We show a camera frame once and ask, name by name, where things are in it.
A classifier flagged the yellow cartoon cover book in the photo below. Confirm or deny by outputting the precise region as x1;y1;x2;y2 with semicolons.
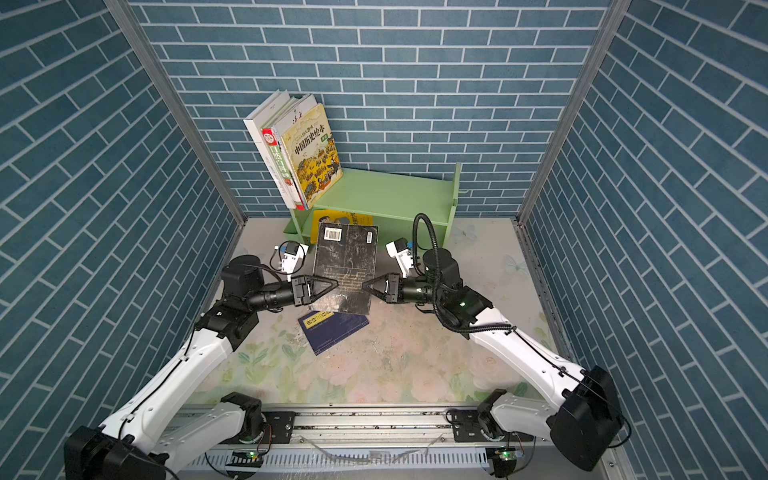
310;209;374;244

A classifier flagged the yellow history book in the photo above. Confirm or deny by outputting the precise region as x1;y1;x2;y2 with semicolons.
281;104;343;209

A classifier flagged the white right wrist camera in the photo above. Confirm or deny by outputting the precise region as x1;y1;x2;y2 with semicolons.
386;238;413;278

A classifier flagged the dark blue book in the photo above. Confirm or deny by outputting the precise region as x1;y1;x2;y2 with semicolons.
298;311;369;356

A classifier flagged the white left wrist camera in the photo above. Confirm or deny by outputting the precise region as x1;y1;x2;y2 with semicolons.
275;240;309;281

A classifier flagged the right aluminium corner post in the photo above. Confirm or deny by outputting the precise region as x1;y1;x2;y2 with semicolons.
517;0;631;226

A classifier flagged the black corrugated cable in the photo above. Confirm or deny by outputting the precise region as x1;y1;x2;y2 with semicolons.
410;212;517;335

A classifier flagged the white paperback book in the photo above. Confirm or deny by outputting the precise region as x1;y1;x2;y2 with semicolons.
243;90;302;209

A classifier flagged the aluminium front rail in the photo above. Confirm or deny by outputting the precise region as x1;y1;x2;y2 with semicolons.
166;405;631;479

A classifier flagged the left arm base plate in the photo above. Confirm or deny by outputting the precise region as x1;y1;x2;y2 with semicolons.
222;411;296;445

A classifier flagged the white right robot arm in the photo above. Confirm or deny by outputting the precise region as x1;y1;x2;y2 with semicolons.
363;248;626;471

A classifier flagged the aluminium corner post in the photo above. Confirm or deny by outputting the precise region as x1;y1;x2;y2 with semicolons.
517;0;631;226
104;0;247;228

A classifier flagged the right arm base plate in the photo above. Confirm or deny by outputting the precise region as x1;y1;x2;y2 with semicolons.
443;408;534;444

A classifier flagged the white red-lettered magazine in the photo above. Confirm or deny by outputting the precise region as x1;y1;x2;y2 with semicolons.
272;94;317;140

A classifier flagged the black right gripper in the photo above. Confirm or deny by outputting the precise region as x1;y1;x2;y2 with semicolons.
364;272;447;308

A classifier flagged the black slipcase box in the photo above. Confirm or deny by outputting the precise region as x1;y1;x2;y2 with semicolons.
313;223;378;315

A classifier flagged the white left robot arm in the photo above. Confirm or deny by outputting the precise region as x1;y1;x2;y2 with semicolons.
63;255;338;479

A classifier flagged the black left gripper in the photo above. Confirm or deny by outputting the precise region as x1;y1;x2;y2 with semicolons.
245;276;336;315

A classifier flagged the left aluminium corner post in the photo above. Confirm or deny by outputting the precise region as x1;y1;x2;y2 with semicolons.
104;0;247;228

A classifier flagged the green metal bookshelf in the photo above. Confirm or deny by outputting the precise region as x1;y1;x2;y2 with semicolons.
283;163;461;247

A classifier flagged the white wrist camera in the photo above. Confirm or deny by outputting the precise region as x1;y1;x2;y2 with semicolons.
275;240;309;281
386;238;413;278

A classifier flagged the green nature encyclopedia book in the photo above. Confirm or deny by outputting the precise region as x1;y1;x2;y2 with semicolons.
261;91;306;211

